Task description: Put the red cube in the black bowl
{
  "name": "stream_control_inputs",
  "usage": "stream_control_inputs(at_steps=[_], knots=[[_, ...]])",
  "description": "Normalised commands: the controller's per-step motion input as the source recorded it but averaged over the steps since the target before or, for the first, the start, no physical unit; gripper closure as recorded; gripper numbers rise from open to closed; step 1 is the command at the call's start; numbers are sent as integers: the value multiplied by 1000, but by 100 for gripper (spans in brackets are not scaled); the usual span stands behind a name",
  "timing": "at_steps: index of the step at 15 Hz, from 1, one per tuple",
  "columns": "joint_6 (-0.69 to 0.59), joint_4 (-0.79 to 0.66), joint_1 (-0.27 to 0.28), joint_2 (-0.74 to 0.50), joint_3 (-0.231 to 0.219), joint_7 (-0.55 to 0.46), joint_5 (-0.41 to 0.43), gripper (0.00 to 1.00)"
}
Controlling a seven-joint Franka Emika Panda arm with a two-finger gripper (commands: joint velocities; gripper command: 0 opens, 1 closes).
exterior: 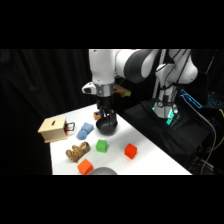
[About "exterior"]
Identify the blue-lit device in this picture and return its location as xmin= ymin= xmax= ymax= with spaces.
xmin=180 ymin=88 xmax=203 ymax=110

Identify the black curtain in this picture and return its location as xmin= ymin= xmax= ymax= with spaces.
xmin=0 ymin=49 xmax=224 ymax=176

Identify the yellow cable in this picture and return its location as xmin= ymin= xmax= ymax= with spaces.
xmin=213 ymin=109 xmax=224 ymax=153

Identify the brown pretzel-shaped toy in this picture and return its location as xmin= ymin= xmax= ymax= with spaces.
xmin=65 ymin=141 xmax=92 ymax=164

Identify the cyan-lit device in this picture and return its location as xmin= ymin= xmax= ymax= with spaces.
xmin=207 ymin=94 xmax=224 ymax=110

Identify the black bowl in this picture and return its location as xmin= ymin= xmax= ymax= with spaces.
xmin=95 ymin=114 xmax=119 ymax=136

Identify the wooden box with slot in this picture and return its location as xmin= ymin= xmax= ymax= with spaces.
xmin=37 ymin=117 xmax=69 ymax=144

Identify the grey round object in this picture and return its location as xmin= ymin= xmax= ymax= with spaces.
xmin=89 ymin=166 xmax=118 ymax=176

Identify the blue plush cloth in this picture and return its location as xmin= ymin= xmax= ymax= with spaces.
xmin=76 ymin=122 xmax=95 ymax=141

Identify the orange cube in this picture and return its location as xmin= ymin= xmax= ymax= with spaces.
xmin=77 ymin=158 xmax=94 ymax=175

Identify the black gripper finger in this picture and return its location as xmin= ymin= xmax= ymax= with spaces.
xmin=110 ymin=110 xmax=118 ymax=124
xmin=101 ymin=110 xmax=110 ymax=122

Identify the grey cable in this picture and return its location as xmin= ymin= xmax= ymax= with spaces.
xmin=181 ymin=94 xmax=218 ymax=167

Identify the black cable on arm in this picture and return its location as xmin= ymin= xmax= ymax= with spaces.
xmin=155 ymin=49 xmax=193 ymax=101

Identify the red cube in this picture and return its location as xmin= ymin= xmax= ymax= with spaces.
xmin=124 ymin=143 xmax=138 ymax=160

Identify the white and grey wrist camera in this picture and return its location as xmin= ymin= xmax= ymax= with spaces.
xmin=81 ymin=82 xmax=96 ymax=95

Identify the green light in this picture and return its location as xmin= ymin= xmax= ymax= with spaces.
xmin=164 ymin=107 xmax=180 ymax=127

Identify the green cube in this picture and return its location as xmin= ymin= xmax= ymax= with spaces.
xmin=95 ymin=139 xmax=109 ymax=154

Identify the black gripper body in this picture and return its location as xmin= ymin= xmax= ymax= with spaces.
xmin=96 ymin=94 xmax=116 ymax=114

